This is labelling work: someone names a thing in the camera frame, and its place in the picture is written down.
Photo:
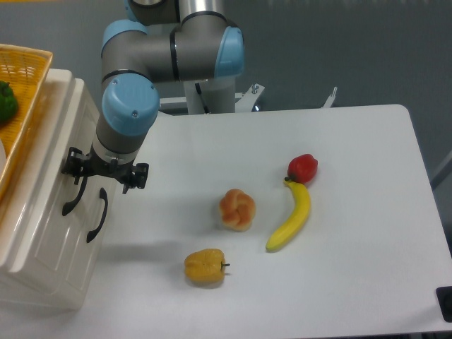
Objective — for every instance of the black corner device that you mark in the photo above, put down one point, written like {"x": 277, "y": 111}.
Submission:
{"x": 444, "y": 296}

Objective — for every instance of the yellow toy bell pepper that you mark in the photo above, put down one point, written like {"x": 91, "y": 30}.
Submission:
{"x": 205, "y": 266}

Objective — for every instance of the red toy pepper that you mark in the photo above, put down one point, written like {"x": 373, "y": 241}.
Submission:
{"x": 302, "y": 169}

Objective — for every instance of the yellow woven basket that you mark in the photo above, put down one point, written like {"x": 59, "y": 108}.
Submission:
{"x": 25, "y": 70}

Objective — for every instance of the green toy pepper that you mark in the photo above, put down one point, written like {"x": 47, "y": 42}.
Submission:
{"x": 9, "y": 103}

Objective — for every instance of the yellow toy banana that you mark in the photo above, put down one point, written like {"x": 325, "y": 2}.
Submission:
{"x": 287, "y": 231}

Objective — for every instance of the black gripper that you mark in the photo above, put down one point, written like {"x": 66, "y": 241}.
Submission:
{"x": 79, "y": 165}

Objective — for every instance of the knotted toy bread roll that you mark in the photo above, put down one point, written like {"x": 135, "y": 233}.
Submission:
{"x": 237, "y": 210}

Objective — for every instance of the white drawer cabinet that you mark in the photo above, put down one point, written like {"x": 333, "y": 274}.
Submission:
{"x": 19, "y": 201}

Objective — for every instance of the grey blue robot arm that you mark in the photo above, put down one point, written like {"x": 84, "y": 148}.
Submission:
{"x": 159, "y": 41}

